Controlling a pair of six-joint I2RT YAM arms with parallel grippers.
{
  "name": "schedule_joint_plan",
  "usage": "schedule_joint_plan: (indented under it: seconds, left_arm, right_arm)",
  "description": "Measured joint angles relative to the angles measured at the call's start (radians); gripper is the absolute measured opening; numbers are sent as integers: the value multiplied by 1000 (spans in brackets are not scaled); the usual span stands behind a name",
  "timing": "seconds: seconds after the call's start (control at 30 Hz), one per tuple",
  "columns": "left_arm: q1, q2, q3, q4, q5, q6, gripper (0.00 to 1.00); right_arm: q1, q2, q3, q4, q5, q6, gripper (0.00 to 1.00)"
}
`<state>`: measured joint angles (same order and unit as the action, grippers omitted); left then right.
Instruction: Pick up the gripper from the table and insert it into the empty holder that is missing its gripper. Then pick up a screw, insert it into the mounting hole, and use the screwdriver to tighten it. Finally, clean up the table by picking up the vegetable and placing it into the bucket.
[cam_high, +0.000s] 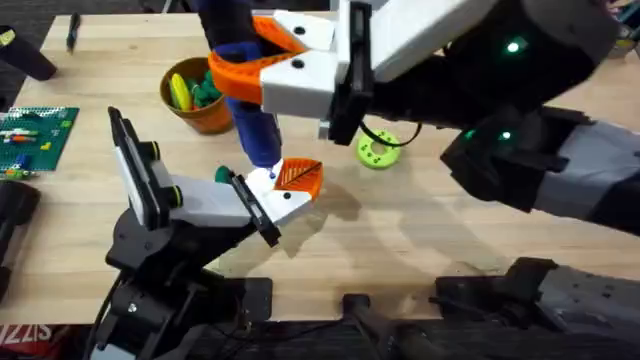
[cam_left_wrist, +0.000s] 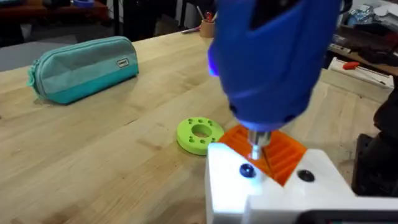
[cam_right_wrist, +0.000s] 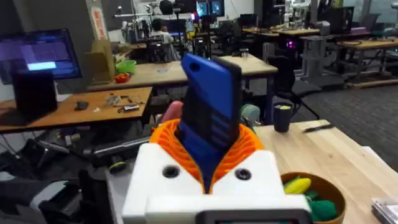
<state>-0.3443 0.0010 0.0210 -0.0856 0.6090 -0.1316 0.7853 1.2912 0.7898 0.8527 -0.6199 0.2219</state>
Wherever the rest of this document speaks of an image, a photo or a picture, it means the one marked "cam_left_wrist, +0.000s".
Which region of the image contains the blue electric screwdriver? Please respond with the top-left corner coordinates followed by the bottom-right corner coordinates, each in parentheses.
top-left (207, 0), bottom-right (343, 161)

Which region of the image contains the teal zip bag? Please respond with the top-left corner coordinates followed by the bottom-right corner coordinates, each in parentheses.
top-left (26, 35), bottom-right (140, 105)

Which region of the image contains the red handled tool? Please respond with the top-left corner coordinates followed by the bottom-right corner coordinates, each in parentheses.
top-left (343, 61), bottom-right (387, 85)

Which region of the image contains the wooden cup with pens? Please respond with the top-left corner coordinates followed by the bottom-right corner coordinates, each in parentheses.
top-left (195, 5), bottom-right (218, 39)

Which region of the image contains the left gripper white and orange left finger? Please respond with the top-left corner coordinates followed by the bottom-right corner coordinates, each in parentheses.
top-left (205, 124), bottom-right (285, 224)

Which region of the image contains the left gripper white and orange right finger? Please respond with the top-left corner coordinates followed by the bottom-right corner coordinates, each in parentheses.
top-left (264, 129), bottom-right (356, 198)

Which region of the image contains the green disc with holes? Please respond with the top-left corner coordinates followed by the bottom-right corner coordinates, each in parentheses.
top-left (176, 117), bottom-right (225, 156)

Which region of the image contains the flat white box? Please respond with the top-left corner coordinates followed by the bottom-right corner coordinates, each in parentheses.
top-left (328, 57), bottom-right (395, 91)

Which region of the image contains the heap of tools and bags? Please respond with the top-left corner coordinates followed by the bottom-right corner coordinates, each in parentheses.
top-left (328, 0), bottom-right (398, 68)

